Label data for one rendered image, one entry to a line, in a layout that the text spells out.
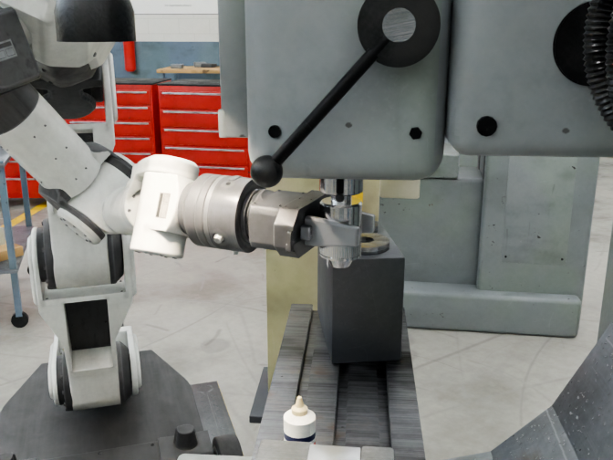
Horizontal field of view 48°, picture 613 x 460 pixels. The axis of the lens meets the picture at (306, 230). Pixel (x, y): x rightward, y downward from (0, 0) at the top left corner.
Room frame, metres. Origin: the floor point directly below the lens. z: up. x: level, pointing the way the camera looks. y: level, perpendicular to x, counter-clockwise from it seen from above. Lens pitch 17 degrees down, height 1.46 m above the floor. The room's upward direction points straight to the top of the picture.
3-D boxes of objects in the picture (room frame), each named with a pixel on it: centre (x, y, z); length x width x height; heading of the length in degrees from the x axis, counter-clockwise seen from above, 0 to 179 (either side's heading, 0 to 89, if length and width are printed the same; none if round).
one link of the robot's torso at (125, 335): (1.48, 0.50, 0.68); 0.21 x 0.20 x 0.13; 17
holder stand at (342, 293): (1.17, -0.09, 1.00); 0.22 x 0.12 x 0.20; 5
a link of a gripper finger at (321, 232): (0.71, -0.03, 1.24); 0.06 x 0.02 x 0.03; 67
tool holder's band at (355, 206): (0.74, -0.04, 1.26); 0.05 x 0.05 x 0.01
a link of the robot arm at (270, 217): (0.78, 0.05, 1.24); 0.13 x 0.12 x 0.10; 157
